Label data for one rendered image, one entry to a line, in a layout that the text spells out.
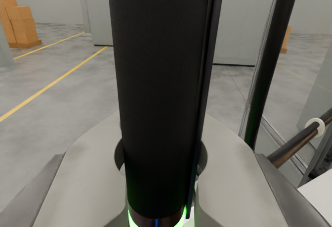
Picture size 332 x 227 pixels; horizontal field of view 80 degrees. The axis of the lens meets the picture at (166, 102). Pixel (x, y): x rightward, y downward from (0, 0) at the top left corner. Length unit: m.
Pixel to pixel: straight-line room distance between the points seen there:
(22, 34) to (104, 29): 2.60
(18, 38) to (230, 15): 6.65
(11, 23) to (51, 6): 6.10
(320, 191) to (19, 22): 8.22
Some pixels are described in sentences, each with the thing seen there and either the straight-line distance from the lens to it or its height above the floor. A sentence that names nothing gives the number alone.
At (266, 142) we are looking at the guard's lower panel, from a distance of 1.47.
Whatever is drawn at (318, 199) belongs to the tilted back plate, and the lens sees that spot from 0.64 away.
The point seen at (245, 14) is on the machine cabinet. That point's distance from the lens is 5.76.
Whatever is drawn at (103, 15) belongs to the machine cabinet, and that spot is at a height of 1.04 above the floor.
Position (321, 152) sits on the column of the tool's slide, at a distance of 0.87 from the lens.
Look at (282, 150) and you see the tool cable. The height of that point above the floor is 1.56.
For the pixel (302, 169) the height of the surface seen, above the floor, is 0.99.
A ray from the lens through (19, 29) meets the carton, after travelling 8.36.
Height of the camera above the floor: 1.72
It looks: 28 degrees down
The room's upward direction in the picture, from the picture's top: 2 degrees clockwise
